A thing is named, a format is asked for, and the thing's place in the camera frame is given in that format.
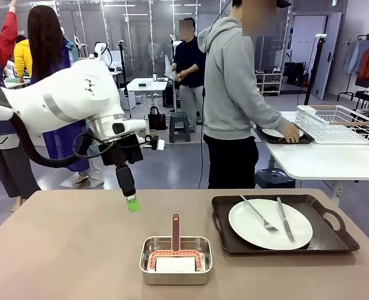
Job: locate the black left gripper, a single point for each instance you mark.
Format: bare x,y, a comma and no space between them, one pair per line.
121,153

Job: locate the large white plate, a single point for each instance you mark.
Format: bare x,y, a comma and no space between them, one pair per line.
253,228

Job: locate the silver fork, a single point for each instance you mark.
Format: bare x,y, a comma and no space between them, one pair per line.
267,223

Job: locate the white dinner plate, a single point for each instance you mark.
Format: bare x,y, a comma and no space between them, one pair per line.
271,132

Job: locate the silver table knife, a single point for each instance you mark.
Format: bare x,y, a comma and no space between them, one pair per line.
288,231

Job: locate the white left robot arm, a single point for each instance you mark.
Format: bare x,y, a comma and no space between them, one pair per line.
62,93

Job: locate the person's right forearm gray sleeve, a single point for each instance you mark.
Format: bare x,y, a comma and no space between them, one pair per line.
270,118

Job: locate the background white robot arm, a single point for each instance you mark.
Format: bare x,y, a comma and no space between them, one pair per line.
101,51

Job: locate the person's right hand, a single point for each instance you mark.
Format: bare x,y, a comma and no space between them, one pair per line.
290,132

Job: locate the white tag on left gripper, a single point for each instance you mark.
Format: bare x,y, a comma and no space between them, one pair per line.
159,144

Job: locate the black tote bag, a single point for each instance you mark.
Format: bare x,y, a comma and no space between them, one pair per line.
156,122

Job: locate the pink lint roller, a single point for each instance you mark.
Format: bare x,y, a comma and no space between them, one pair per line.
175,231

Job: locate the gray plastic stool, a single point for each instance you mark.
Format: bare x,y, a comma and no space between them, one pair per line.
179,125

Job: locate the white background desk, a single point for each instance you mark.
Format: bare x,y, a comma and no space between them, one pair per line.
131,87

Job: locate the stainless steel rectangular tray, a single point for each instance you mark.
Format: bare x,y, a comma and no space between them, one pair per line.
175,278

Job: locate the background person beige trousers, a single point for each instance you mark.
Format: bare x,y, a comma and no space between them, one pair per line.
187,62

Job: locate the person in gray hoodie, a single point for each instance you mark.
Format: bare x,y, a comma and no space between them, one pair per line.
228,78

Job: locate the dark blue plastic stool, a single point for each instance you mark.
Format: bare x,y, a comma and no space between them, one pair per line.
274,178

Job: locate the long-haired woman blue apron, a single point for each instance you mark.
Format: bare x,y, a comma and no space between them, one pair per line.
43,47

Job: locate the person in yellow top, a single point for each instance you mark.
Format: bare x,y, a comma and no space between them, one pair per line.
22,57

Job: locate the white shoe shelf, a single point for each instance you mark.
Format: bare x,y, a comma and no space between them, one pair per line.
270,82

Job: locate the black serving tray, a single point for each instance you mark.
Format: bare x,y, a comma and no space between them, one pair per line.
306,139

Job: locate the person red sleeves denim apron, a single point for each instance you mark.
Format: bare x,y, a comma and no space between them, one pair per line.
6,40

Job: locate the white side table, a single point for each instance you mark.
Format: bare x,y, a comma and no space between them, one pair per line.
327,159

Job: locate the black tripod white head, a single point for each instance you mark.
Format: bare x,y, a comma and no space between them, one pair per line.
320,47

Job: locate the white door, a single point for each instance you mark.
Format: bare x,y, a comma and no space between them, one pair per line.
331,56

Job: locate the gray-blue hanging jacket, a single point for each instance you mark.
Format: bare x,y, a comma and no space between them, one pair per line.
356,56

